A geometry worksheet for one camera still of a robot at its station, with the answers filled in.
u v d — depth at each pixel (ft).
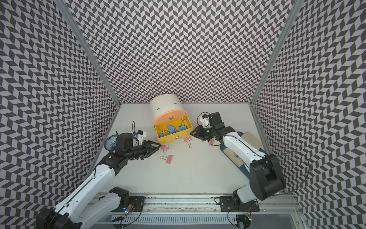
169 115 2.73
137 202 2.42
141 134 2.44
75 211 1.35
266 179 1.40
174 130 2.92
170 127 3.09
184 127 3.08
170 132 2.90
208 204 2.47
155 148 2.31
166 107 2.99
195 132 2.53
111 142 3.08
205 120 2.58
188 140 3.16
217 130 2.14
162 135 2.68
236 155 2.98
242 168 2.85
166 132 2.97
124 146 1.94
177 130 2.97
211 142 3.16
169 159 2.92
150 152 2.24
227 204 2.42
